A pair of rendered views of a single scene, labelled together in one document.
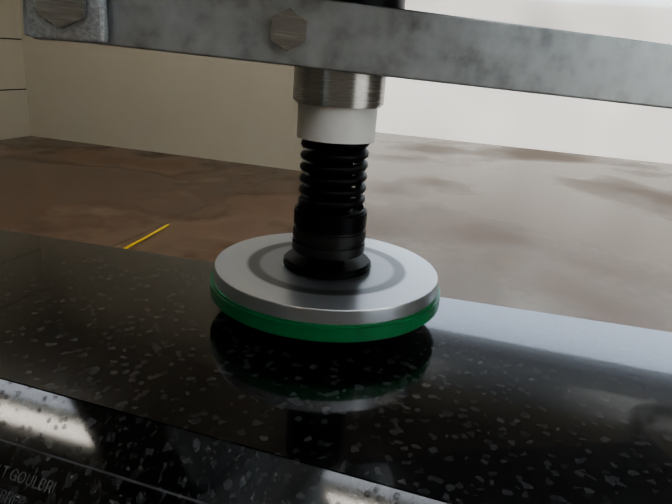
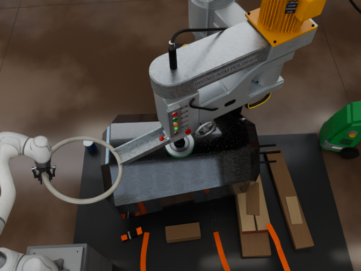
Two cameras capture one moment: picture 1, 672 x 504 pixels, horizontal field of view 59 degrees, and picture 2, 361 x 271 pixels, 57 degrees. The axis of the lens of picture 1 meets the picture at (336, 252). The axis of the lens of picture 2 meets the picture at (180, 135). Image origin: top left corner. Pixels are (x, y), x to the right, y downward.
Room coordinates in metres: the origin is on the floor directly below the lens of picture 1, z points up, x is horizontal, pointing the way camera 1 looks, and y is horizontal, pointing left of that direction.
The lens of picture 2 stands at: (1.66, -0.28, 3.03)
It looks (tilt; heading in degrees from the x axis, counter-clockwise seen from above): 60 degrees down; 165
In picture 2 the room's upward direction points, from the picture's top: 4 degrees counter-clockwise
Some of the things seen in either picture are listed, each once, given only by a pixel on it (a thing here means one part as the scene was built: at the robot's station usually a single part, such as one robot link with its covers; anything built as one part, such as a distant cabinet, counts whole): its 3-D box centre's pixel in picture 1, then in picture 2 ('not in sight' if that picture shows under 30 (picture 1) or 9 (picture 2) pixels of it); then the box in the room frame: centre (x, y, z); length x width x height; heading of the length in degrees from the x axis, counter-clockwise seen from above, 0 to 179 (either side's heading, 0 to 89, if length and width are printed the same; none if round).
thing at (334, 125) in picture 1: (337, 118); not in sight; (0.54, 0.01, 1.03); 0.07 x 0.07 x 0.04
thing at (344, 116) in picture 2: not in sight; (354, 119); (0.59, 1.65, 0.43); 0.35 x 0.35 x 0.87; 58
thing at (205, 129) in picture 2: not in sight; (202, 125); (0.64, 0.14, 1.22); 0.15 x 0.10 x 0.15; 99
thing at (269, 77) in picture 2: not in sight; (267, 65); (0.43, 0.66, 1.37); 0.19 x 0.19 x 0.20
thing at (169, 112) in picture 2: not in sight; (174, 122); (0.66, -0.04, 1.39); 0.08 x 0.03 x 0.28; 99
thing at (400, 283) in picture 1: (326, 270); (179, 143); (0.54, 0.01, 0.89); 0.21 x 0.21 x 0.01
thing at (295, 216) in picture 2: not in sight; (293, 210); (1.10, 0.87, 0.08); 0.25 x 0.10 x 0.01; 165
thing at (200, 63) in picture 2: not in sight; (230, 53); (0.48, 0.35, 1.64); 0.96 x 0.25 x 0.17; 99
